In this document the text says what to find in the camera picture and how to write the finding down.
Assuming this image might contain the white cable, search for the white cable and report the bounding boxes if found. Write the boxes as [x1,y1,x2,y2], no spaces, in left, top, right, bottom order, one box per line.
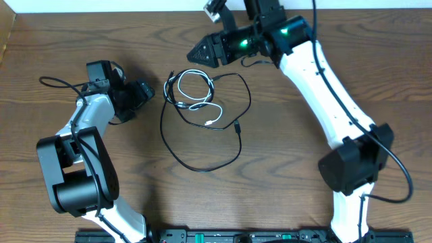
[163,69,224,127]

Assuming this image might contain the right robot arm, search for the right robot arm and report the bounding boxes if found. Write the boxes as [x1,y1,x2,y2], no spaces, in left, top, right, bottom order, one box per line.
[187,0,394,242]

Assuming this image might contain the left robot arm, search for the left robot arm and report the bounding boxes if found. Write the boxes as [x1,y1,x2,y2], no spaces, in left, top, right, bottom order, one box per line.
[36,60,161,242]

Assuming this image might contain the left camera black cable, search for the left camera black cable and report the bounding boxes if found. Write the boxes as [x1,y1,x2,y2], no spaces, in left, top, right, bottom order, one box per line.
[38,62,136,243]

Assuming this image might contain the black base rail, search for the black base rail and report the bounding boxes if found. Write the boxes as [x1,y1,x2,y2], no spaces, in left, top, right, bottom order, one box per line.
[74,228,414,243]

